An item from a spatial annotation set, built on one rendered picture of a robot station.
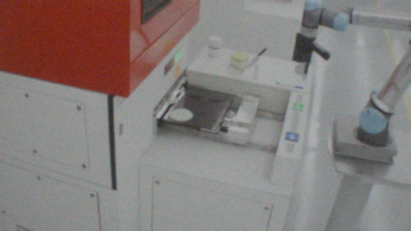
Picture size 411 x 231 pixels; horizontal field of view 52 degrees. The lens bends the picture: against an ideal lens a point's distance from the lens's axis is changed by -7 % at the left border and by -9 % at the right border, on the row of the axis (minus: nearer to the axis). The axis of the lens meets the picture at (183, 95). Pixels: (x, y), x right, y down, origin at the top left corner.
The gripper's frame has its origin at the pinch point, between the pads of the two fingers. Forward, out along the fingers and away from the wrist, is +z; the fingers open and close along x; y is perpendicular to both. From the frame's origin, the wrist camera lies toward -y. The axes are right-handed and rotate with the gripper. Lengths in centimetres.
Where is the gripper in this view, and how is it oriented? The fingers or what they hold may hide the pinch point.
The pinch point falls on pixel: (305, 79)
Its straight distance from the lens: 198.8
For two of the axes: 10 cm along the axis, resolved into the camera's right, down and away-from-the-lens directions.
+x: -3.1, 4.5, -8.4
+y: -9.5, -2.0, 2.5
